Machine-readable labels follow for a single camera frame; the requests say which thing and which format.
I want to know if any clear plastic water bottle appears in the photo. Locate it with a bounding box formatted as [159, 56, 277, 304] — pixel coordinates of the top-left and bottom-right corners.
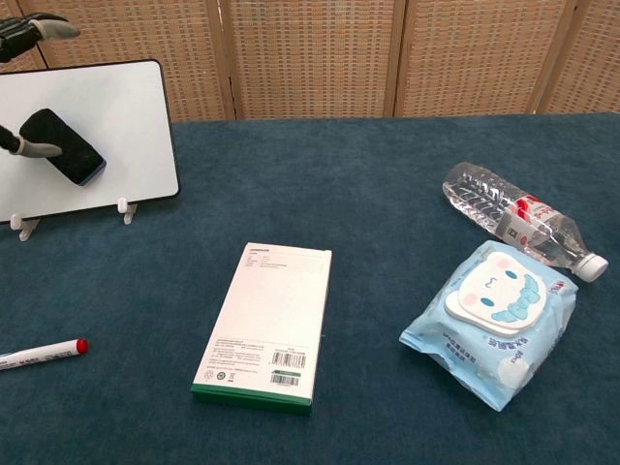
[442, 161, 609, 282]

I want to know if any white plastic board stand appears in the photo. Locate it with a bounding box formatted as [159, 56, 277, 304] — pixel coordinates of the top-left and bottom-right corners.
[10, 196, 140, 242]

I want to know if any white whiteboard with black frame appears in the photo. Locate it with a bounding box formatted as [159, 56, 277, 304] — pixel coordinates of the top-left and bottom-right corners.
[0, 58, 181, 226]

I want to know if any black and blue whiteboard eraser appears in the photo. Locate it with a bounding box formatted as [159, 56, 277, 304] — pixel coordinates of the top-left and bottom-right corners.
[18, 108, 108, 187]

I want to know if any teal blue tablecloth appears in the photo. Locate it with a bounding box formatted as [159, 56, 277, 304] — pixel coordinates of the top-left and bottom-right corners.
[0, 112, 620, 465]

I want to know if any woven bamboo folding screen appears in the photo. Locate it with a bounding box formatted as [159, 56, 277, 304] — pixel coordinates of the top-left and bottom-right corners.
[0, 0, 620, 124]

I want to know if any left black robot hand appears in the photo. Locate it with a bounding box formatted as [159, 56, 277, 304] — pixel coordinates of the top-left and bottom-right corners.
[0, 13, 81, 159]

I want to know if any white box with green edge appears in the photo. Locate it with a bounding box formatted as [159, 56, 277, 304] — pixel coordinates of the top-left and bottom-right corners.
[190, 242, 333, 417]

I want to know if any light blue wet wipes pack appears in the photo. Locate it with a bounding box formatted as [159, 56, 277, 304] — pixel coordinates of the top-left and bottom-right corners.
[399, 239, 580, 413]

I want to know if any white marker with red cap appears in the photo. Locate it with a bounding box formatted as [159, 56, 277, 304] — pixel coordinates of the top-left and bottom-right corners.
[0, 337, 90, 372]

